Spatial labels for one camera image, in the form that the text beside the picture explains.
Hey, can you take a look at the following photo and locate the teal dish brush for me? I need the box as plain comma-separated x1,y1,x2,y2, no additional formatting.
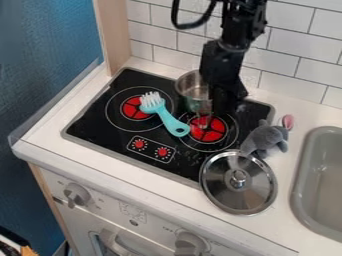
137,90,193,138

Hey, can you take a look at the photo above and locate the grey plush mouse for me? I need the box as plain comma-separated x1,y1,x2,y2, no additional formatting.
239,114,297,160

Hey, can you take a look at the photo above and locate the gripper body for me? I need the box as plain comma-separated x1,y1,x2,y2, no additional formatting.
197,39,250,101

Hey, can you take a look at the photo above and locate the silver pot lid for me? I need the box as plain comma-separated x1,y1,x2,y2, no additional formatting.
197,149,280,216

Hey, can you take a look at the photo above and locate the toy stove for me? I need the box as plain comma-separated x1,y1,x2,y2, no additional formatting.
60,66,277,191

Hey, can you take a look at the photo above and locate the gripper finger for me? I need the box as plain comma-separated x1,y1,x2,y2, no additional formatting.
196,99,213,130
211,87,240,118

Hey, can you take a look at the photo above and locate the toy sink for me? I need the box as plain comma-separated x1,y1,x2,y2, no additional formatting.
288,125,342,243

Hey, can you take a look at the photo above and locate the silver pot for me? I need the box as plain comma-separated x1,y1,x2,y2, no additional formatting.
173,69,214,115

